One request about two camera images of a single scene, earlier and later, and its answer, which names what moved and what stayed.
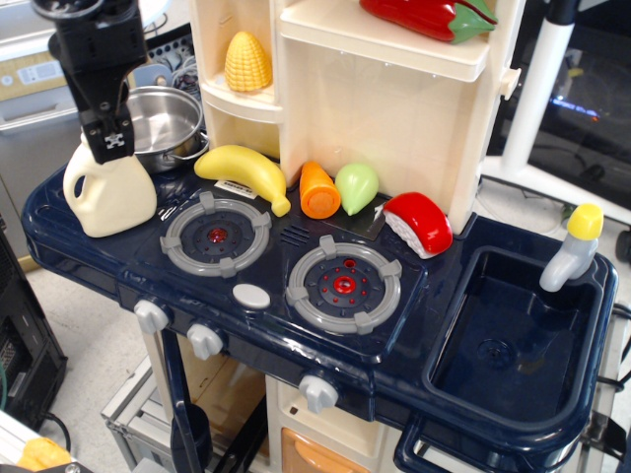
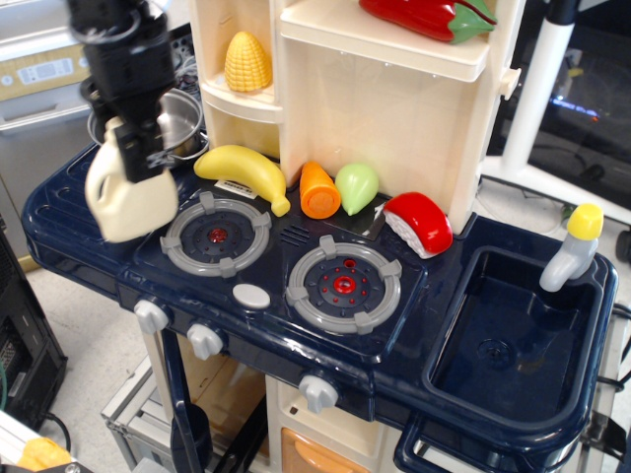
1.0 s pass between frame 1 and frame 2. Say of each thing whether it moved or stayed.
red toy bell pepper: stayed
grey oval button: stayed
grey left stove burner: stayed
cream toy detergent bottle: moved
